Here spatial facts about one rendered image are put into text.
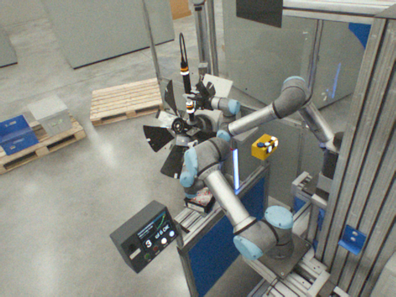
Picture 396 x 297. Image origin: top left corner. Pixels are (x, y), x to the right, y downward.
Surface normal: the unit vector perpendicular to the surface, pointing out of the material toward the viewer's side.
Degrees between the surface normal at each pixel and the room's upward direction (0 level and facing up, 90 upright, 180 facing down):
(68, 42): 90
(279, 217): 8
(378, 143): 90
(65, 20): 90
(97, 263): 1
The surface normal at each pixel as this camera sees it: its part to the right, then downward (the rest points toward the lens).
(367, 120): -0.73, 0.48
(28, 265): -0.11, -0.78
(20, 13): 0.50, 0.48
